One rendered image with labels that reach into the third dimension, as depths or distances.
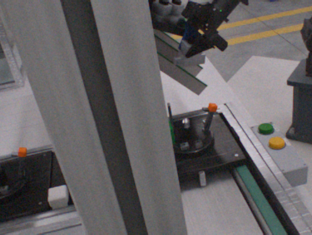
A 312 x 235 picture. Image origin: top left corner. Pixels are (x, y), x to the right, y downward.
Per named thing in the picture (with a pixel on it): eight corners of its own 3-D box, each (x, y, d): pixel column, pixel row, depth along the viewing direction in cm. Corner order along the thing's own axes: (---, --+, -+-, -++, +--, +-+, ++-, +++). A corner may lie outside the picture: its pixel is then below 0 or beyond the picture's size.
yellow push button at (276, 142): (280, 141, 106) (280, 134, 105) (287, 149, 102) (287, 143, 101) (266, 144, 105) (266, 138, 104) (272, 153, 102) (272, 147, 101)
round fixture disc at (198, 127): (206, 123, 115) (205, 117, 114) (221, 151, 103) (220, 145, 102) (158, 134, 113) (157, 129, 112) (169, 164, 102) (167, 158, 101)
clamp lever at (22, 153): (25, 171, 104) (27, 147, 100) (24, 175, 102) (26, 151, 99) (10, 169, 103) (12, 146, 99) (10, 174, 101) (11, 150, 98)
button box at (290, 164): (272, 137, 116) (272, 120, 112) (307, 183, 98) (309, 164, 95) (249, 143, 115) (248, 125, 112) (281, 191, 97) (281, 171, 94)
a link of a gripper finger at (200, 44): (209, 42, 106) (195, 31, 103) (216, 48, 104) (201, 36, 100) (193, 62, 108) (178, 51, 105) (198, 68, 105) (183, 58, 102)
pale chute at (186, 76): (194, 76, 136) (203, 67, 134) (198, 96, 125) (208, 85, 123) (126, 31, 127) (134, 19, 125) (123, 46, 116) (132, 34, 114)
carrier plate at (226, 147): (218, 116, 120) (217, 110, 119) (247, 164, 100) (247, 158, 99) (140, 134, 118) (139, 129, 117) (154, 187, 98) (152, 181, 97)
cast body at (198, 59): (198, 56, 113) (200, 34, 109) (204, 63, 110) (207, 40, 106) (171, 60, 111) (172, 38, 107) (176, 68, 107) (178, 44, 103)
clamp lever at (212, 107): (208, 127, 108) (216, 102, 105) (210, 131, 106) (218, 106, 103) (196, 126, 107) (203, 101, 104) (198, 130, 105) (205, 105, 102)
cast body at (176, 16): (182, 25, 122) (189, 3, 118) (176, 27, 118) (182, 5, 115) (159, 14, 124) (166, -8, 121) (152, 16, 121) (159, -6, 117)
